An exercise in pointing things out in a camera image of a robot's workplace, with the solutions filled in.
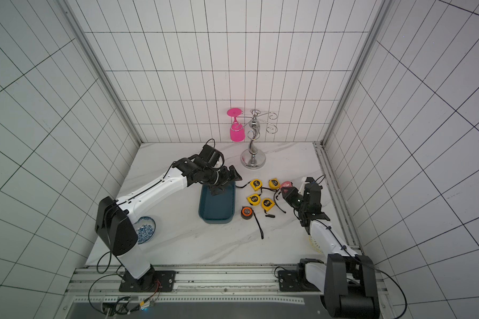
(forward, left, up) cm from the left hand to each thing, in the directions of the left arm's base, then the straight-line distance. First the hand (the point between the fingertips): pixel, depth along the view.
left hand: (232, 187), depth 79 cm
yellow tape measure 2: (+12, -11, -16) cm, 23 cm away
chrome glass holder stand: (+29, -10, -17) cm, 35 cm away
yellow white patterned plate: (-17, -35, -17) cm, 43 cm away
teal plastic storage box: (-2, +6, -16) cm, 18 cm away
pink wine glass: (+36, -1, -1) cm, 36 cm away
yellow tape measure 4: (+1, -16, -16) cm, 23 cm away
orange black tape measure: (-4, -7, -15) cm, 17 cm away
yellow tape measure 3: (+3, -10, -16) cm, 19 cm away
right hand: (+4, -20, -7) cm, 21 cm away
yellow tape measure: (+13, -21, -17) cm, 29 cm away
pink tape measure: (+5, -24, -6) cm, 25 cm away
